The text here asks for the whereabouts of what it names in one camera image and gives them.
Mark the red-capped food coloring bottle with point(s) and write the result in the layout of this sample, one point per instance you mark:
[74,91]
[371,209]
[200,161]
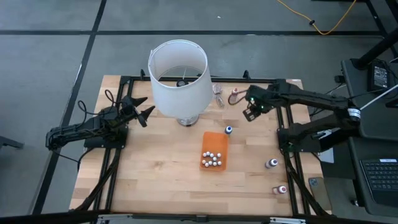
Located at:
[234,92]

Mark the black stand leg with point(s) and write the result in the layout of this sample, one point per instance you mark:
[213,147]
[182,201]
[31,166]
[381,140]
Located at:
[376,49]

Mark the dark grey desk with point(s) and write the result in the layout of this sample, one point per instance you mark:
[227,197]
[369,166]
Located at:
[354,174]
[354,84]

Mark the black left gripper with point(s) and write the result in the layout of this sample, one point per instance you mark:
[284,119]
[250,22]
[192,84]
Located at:
[127,109]

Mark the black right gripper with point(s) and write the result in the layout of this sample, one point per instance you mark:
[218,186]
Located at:
[264,96]

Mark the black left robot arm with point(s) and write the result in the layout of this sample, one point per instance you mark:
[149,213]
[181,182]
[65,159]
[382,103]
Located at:
[77,129]

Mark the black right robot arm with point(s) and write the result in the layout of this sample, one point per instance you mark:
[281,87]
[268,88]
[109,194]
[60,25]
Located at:
[311,98]

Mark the orange plastic bin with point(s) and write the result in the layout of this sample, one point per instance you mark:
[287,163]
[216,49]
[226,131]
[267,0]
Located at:
[214,143]

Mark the purple food coloring bottle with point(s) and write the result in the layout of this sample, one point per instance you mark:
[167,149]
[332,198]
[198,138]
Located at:
[271,163]

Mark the phone in brown case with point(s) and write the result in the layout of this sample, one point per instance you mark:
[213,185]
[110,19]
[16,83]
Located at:
[321,194]

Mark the black aluminium table frame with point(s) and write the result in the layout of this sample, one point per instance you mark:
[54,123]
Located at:
[202,79]

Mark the black crossbar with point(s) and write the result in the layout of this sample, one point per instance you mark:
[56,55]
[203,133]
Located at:
[46,217]

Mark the table lamp with white shade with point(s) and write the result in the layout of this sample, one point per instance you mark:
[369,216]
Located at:
[180,96]

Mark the pink-red food coloring bottle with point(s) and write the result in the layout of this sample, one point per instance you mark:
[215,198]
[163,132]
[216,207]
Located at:
[280,189]

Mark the black keyboard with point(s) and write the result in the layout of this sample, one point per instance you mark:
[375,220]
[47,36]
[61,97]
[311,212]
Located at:
[381,182]

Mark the blue-capped food coloring bottle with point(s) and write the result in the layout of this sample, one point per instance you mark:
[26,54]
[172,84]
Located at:
[228,129]

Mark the grey chair leg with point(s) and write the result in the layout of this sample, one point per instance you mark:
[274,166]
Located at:
[9,143]

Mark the black power supply brick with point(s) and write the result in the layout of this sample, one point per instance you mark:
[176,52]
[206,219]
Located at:
[380,76]

